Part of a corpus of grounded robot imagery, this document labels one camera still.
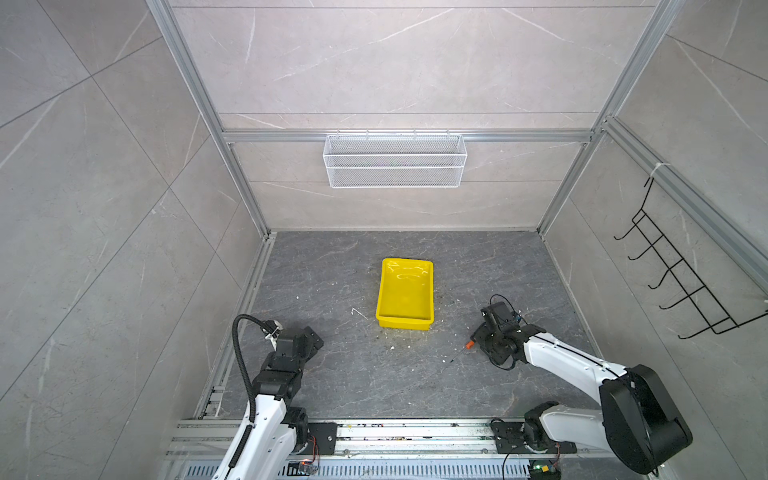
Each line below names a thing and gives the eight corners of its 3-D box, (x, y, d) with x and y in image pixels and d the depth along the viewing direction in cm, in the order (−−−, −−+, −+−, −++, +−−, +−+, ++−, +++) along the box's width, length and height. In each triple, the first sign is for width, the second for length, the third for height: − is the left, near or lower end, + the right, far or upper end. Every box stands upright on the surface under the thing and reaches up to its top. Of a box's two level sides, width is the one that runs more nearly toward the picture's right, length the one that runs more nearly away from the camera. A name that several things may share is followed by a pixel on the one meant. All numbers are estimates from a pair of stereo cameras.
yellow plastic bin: (376, 330, 95) (376, 319, 89) (378, 268, 111) (378, 256, 105) (435, 330, 95) (438, 319, 89) (429, 268, 111) (431, 256, 105)
